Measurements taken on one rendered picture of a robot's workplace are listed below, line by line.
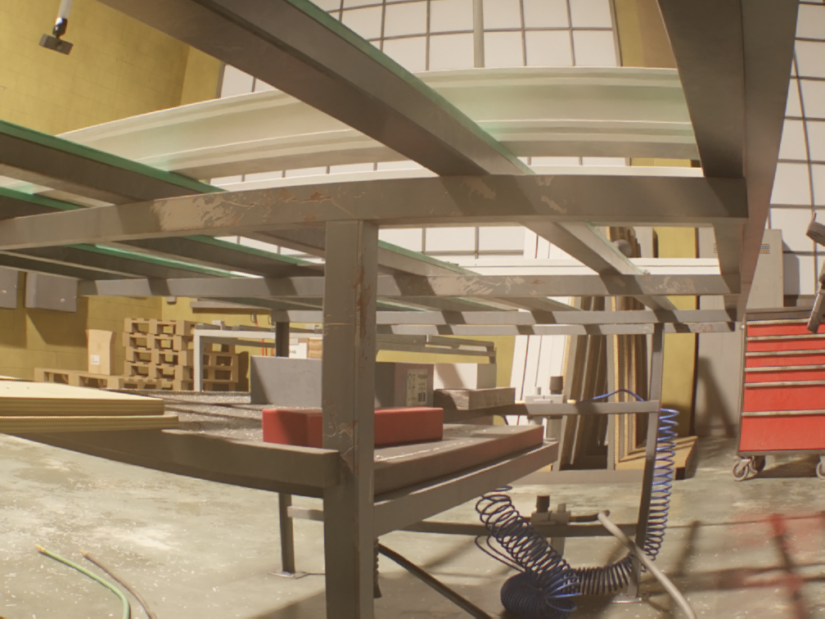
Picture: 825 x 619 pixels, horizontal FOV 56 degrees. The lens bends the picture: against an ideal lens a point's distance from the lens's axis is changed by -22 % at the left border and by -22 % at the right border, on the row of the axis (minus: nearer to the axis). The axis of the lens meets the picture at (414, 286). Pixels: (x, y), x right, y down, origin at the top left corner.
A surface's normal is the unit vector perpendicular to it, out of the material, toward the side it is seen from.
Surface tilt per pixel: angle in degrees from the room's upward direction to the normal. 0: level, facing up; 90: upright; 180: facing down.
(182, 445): 90
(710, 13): 180
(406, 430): 90
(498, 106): 90
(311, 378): 90
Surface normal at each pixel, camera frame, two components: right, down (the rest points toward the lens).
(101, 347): 0.14, -0.05
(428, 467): 0.94, 0.00
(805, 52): -0.35, -0.08
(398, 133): -0.03, 1.00
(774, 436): -0.66, -0.07
